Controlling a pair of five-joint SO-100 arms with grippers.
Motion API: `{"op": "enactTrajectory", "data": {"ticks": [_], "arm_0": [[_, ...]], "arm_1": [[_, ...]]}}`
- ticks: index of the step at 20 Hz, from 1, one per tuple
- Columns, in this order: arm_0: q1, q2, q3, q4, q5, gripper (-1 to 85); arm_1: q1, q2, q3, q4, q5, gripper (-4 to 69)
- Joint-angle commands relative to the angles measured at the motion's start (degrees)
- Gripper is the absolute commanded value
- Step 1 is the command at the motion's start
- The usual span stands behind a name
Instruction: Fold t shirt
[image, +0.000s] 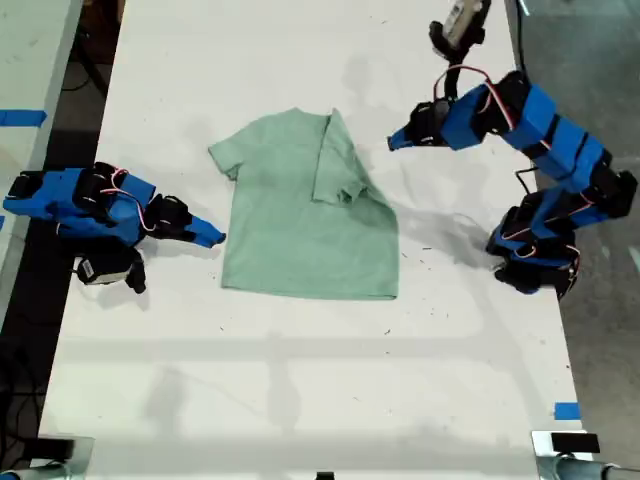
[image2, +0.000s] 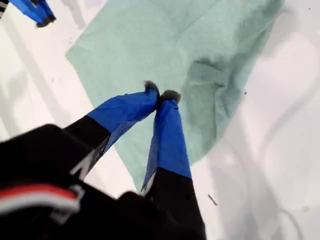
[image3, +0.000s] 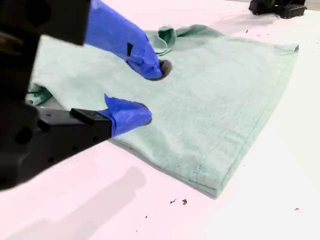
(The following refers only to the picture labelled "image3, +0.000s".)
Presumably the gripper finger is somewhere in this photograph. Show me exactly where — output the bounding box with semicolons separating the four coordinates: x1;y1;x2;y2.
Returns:
84;0;174;82
36;93;153;156

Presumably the pale green T-shirt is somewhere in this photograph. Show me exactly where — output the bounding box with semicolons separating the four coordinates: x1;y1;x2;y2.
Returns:
26;24;300;200

